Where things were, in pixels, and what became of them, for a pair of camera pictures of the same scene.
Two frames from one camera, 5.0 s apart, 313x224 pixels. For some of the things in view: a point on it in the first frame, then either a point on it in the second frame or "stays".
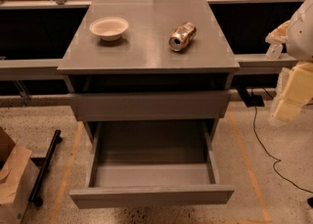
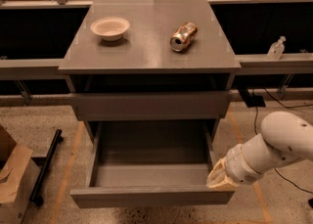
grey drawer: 151,163 stays
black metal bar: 40,179 stays
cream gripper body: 301,35 -> 237,163
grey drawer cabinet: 150,70 stays
